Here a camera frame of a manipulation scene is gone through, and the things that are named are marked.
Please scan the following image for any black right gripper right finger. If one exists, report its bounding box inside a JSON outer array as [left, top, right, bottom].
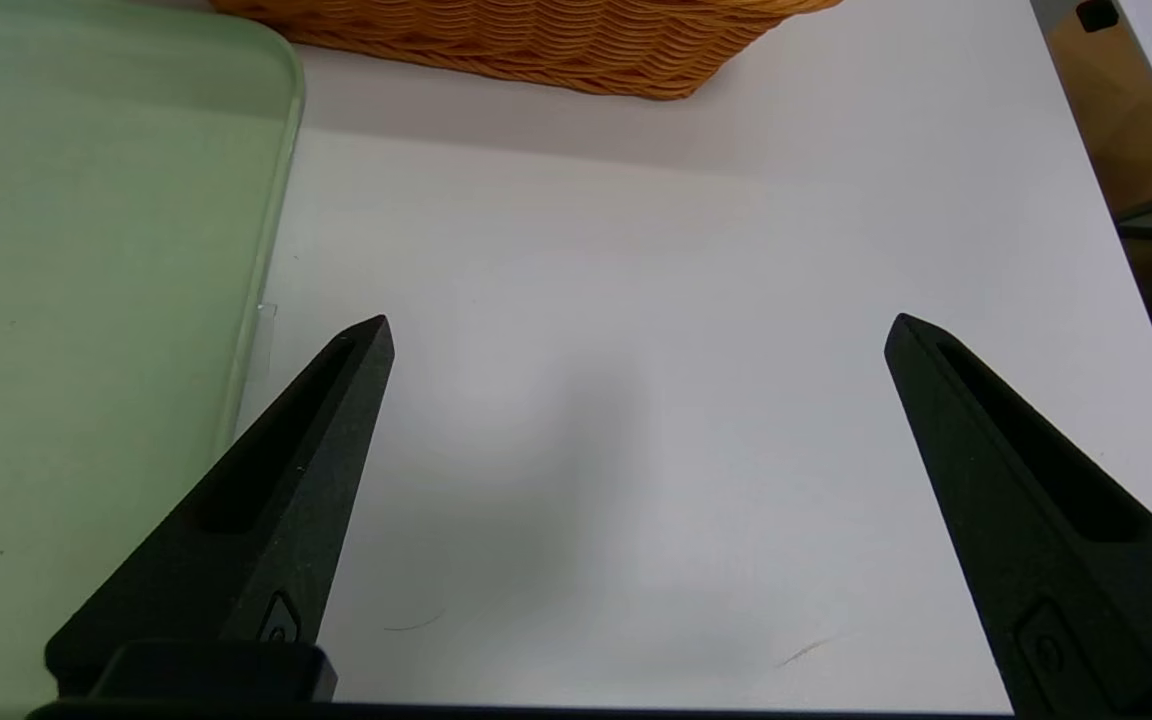
[[883, 312, 1152, 716]]

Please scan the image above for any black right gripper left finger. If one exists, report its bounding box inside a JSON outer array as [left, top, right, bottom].
[[44, 314, 396, 701]]

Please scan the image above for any orange wicker basket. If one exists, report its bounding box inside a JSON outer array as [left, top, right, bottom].
[[208, 0, 845, 101]]

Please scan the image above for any light green plastic tray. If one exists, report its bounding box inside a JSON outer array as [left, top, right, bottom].
[[0, 0, 306, 709]]

